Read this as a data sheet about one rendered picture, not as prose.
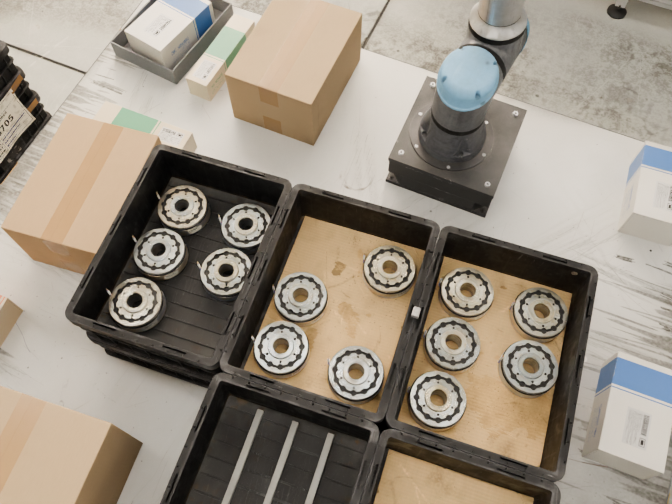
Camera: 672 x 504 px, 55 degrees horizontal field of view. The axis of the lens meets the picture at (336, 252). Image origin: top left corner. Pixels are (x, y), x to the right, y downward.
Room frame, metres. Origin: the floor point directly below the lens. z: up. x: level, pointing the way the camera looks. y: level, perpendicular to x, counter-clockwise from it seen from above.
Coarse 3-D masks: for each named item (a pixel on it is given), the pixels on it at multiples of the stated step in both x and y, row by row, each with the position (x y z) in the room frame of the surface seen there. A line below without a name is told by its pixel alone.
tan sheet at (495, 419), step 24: (456, 264) 0.55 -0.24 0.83; (504, 288) 0.49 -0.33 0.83; (528, 288) 0.49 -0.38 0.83; (552, 288) 0.49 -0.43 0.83; (432, 312) 0.44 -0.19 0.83; (504, 312) 0.44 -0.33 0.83; (480, 336) 0.39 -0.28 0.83; (504, 336) 0.39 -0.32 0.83; (480, 360) 0.35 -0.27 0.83; (408, 384) 0.30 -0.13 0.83; (480, 384) 0.30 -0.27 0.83; (480, 408) 0.26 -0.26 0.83; (504, 408) 0.26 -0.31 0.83; (528, 408) 0.26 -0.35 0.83; (456, 432) 0.21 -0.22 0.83; (480, 432) 0.21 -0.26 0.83; (504, 432) 0.21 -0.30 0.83; (528, 432) 0.21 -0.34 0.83; (528, 456) 0.17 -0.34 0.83
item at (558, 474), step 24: (480, 240) 0.55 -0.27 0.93; (432, 264) 0.50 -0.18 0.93; (576, 264) 0.50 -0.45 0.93; (408, 360) 0.32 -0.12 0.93; (576, 360) 0.32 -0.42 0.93; (576, 384) 0.28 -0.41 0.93; (408, 432) 0.20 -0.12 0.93; (432, 432) 0.20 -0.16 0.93; (480, 456) 0.16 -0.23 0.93; (504, 456) 0.16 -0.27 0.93; (552, 480) 0.12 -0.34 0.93
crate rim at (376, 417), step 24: (312, 192) 0.66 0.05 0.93; (288, 216) 0.61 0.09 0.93; (408, 216) 0.60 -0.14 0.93; (432, 240) 0.55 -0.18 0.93; (264, 264) 0.51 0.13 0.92; (240, 312) 0.41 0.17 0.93; (408, 312) 0.41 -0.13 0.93; (408, 336) 0.36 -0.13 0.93; (264, 384) 0.28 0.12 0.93; (288, 384) 0.28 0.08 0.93; (336, 408) 0.24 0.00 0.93; (360, 408) 0.24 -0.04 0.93; (384, 408) 0.24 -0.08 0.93
